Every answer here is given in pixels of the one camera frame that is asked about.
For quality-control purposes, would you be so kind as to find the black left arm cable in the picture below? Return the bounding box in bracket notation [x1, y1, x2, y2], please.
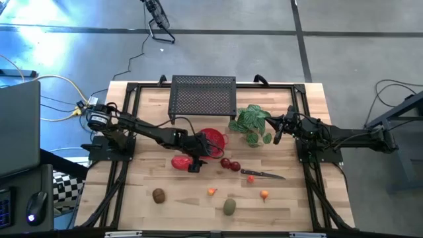
[155, 116, 226, 159]

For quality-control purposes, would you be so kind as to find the grey laptop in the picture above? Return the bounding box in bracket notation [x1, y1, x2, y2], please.
[0, 80, 42, 178]

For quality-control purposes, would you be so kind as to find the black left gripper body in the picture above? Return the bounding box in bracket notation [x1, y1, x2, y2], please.
[180, 130, 208, 173]

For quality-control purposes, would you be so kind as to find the black handled kitchen knife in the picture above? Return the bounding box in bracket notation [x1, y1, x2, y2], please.
[240, 169, 286, 180]

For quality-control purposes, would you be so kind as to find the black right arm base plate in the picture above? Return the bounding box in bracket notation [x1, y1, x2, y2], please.
[296, 137, 344, 163]

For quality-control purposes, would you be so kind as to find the dark grey desk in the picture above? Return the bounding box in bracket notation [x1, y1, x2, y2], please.
[0, 163, 56, 234]

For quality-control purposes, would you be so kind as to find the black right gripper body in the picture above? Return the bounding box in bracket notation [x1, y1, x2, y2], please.
[272, 105, 307, 145]

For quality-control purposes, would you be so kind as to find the olive green kiwi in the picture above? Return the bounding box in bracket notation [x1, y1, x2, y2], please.
[222, 198, 237, 217]

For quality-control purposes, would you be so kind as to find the black floor fan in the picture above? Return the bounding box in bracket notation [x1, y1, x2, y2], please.
[140, 0, 176, 44]

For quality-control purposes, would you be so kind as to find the black keyboard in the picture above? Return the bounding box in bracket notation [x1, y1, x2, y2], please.
[0, 188, 16, 229]

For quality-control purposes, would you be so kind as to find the black floor cable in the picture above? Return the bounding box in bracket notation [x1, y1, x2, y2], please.
[365, 79, 423, 133]

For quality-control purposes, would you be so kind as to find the black computer mouse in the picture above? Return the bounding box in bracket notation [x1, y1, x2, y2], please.
[25, 190, 48, 227]

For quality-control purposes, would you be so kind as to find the green artificial leafy plant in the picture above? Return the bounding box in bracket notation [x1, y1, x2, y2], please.
[227, 104, 274, 149]

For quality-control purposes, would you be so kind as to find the silver bracket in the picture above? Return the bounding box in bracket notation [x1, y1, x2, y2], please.
[289, 232, 327, 238]
[104, 231, 143, 238]

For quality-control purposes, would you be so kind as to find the black table frame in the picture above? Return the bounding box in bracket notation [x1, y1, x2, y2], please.
[79, 81, 356, 231]

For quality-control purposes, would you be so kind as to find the black fan power cable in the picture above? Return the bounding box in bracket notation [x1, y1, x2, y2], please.
[89, 3, 148, 97]

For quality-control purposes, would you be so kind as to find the black perforated metal shelf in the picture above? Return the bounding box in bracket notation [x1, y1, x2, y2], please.
[167, 75, 237, 125]

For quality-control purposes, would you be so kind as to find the red plastic colander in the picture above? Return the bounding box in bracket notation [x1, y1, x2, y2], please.
[198, 128, 229, 159]

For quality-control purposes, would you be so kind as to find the brown kiwi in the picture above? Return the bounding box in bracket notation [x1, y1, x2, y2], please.
[152, 188, 167, 204]

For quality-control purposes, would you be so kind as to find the black desk frame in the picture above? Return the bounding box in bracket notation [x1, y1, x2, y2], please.
[364, 89, 423, 194]

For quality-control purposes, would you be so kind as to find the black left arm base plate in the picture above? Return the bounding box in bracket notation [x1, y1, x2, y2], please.
[89, 135, 136, 162]

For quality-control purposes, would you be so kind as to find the pale yellow cable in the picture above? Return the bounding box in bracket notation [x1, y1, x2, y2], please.
[32, 74, 91, 122]

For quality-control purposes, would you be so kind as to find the black white checkerboard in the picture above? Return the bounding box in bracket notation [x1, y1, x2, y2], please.
[52, 170, 86, 214]

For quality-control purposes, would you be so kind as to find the yellow plug cluster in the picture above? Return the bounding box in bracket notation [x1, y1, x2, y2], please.
[74, 95, 99, 116]

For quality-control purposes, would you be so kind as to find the black flat floor bar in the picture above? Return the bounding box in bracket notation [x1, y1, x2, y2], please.
[0, 68, 39, 79]

